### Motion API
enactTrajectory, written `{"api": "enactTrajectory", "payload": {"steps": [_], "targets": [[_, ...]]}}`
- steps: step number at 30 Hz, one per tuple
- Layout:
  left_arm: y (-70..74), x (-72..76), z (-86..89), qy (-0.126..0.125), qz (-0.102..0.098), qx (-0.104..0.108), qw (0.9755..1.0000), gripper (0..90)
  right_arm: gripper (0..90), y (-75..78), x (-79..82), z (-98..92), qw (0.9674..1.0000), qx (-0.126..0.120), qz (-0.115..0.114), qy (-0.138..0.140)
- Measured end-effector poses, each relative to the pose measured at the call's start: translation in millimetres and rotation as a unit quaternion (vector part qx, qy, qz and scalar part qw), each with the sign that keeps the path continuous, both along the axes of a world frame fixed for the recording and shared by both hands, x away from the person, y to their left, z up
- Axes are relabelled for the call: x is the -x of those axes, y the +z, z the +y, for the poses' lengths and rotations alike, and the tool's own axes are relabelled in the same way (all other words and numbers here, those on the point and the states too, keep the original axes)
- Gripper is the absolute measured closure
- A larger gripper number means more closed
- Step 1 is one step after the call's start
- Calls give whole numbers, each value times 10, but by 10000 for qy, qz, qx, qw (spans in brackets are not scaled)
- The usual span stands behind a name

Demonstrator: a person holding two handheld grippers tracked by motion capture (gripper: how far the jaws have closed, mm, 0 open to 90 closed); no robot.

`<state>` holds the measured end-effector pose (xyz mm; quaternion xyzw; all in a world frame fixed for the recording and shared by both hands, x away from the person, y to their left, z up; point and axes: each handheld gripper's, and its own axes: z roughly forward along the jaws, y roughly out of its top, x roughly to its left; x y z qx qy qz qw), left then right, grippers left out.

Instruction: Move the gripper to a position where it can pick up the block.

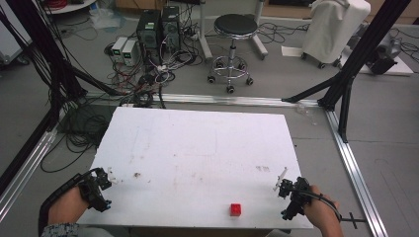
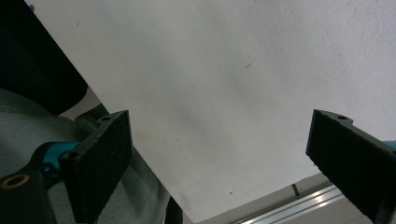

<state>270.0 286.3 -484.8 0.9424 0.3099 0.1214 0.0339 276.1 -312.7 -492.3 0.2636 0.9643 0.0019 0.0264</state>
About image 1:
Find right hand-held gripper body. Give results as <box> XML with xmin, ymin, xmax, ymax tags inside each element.
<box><xmin>278</xmin><ymin>176</ymin><xmax>312</xmax><ymax>221</ymax></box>

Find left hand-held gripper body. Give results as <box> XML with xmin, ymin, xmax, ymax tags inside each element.
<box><xmin>78</xmin><ymin>167</ymin><xmax>113</xmax><ymax>213</ymax></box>

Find person's right hand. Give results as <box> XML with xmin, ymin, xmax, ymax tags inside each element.
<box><xmin>301</xmin><ymin>184</ymin><xmax>341</xmax><ymax>231</ymax></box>

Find person's left hand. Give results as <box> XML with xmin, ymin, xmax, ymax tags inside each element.
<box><xmin>47</xmin><ymin>186</ymin><xmax>91</xmax><ymax>227</ymax></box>

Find person's left patterned sleeve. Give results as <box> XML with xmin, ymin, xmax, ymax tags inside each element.
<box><xmin>41</xmin><ymin>222</ymin><xmax>81</xmax><ymax>237</ymax></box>

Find white power supply unit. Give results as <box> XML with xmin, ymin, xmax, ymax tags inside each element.
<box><xmin>121</xmin><ymin>39</ymin><xmax>138</xmax><ymax>67</ymax></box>
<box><xmin>111</xmin><ymin>36</ymin><xmax>128</xmax><ymax>62</ymax></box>

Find black computer tower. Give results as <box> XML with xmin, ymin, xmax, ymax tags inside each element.
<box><xmin>135</xmin><ymin>9</ymin><xmax>163</xmax><ymax>65</ymax></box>
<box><xmin>161</xmin><ymin>5</ymin><xmax>182</xmax><ymax>53</ymax></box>

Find black round stool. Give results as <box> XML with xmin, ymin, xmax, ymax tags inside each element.
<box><xmin>207</xmin><ymin>13</ymin><xmax>259</xmax><ymax>95</ymax></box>

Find white cloth-covered cart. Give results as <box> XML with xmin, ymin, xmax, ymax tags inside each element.
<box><xmin>300</xmin><ymin>0</ymin><xmax>372</xmax><ymax>69</ymax></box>

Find black device on white board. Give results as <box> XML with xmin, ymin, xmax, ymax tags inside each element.
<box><xmin>339</xmin><ymin>31</ymin><xmax>415</xmax><ymax>77</ymax></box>

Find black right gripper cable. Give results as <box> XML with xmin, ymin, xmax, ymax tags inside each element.
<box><xmin>295</xmin><ymin>188</ymin><xmax>344</xmax><ymax>222</ymax></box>

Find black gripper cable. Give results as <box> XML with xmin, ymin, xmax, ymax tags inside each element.
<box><xmin>38</xmin><ymin>167</ymin><xmax>102</xmax><ymax>237</ymax></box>
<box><xmin>295</xmin><ymin>188</ymin><xmax>344</xmax><ymax>222</ymax></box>

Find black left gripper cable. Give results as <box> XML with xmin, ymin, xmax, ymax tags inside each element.
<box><xmin>38</xmin><ymin>167</ymin><xmax>102</xmax><ymax>237</ymax></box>

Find black floor cables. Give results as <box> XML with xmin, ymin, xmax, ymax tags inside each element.
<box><xmin>40</xmin><ymin>103</ymin><xmax>117</xmax><ymax>174</ymax></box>

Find aluminium floor rail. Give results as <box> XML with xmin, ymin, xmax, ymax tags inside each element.
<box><xmin>324</xmin><ymin>108</ymin><xmax>390</xmax><ymax>237</ymax></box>
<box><xmin>83</xmin><ymin>92</ymin><xmax>322</xmax><ymax>109</ymax></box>
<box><xmin>0</xmin><ymin>110</ymin><xmax>65</xmax><ymax>223</ymax></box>

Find tangle of floor cables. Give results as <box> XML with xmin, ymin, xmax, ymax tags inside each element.
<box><xmin>103</xmin><ymin>42</ymin><xmax>204</xmax><ymax>110</ymax></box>

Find black frame post with cables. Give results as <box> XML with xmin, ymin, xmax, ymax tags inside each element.
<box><xmin>0</xmin><ymin>0</ymin><xmax>126</xmax><ymax>132</ymax></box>

